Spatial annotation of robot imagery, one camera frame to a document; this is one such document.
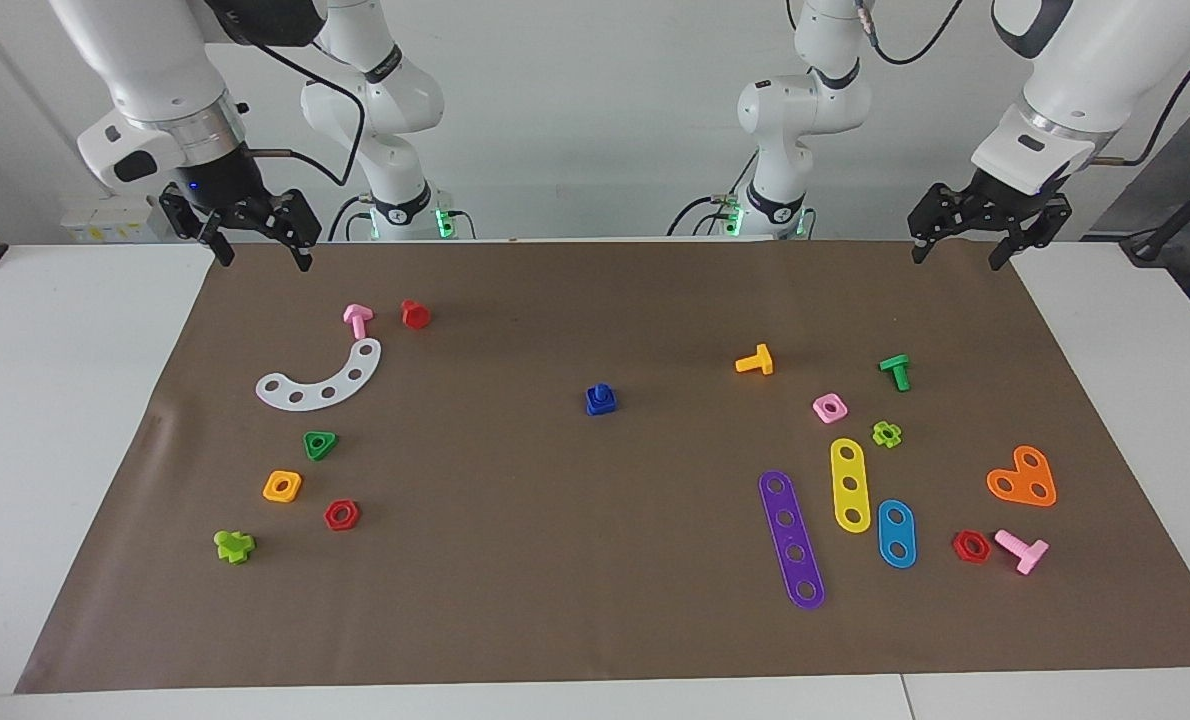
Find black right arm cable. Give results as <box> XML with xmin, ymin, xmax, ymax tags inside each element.
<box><xmin>240</xmin><ymin>35</ymin><xmax>367</xmax><ymax>188</ymax></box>

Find black stand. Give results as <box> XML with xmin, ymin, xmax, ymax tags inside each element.
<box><xmin>1120</xmin><ymin>160</ymin><xmax>1190</xmax><ymax>266</ymax></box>

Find white socket box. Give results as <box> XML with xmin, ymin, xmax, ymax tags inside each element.
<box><xmin>60</xmin><ymin>195</ymin><xmax>181</xmax><ymax>244</ymax></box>

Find brown paper mat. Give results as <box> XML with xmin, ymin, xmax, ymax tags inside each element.
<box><xmin>15</xmin><ymin>238</ymin><xmax>1190</xmax><ymax>694</ymax></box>

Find yellow three-hole plate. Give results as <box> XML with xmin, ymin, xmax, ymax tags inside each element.
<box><xmin>830</xmin><ymin>438</ymin><xmax>872</xmax><ymax>534</ymax></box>

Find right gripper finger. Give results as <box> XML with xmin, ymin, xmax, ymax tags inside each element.
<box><xmin>159</xmin><ymin>184</ymin><xmax>235</xmax><ymax>267</ymax></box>
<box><xmin>250</xmin><ymin>187</ymin><xmax>322</xmax><ymax>273</ymax></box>

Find black left base cable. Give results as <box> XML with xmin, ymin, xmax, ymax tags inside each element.
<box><xmin>667</xmin><ymin>195</ymin><xmax>736</xmax><ymax>238</ymax></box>

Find purple four-hole plate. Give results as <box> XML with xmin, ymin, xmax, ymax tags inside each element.
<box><xmin>758</xmin><ymin>470</ymin><xmax>826</xmax><ymax>610</ymax></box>

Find black base cable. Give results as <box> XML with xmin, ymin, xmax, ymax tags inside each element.
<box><xmin>667</xmin><ymin>195</ymin><xmax>736</xmax><ymax>238</ymax></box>
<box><xmin>327</xmin><ymin>193</ymin><xmax>376</xmax><ymax>242</ymax></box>

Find blue two-hole plate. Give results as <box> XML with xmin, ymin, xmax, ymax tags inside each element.
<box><xmin>877</xmin><ymin>499</ymin><xmax>917</xmax><ymax>569</ymax></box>

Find black right base cable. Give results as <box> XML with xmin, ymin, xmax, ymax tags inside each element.
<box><xmin>327</xmin><ymin>193</ymin><xmax>376</xmax><ymax>242</ymax></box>

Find white curved five-hole plate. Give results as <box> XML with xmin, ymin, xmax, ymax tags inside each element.
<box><xmin>255</xmin><ymin>338</ymin><xmax>383</xmax><ymax>412</ymax></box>

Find black left shoulder cable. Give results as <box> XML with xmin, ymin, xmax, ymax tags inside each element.
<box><xmin>855</xmin><ymin>0</ymin><xmax>968</xmax><ymax>64</ymax></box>

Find orange-red three-hole angle plate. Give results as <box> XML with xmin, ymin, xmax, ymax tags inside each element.
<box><xmin>986</xmin><ymin>445</ymin><xmax>1057</xmax><ymax>508</ymax></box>

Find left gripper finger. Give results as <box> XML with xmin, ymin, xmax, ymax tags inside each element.
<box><xmin>988</xmin><ymin>191</ymin><xmax>1073</xmax><ymax>269</ymax></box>
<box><xmin>908</xmin><ymin>183</ymin><xmax>962</xmax><ymax>266</ymax></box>

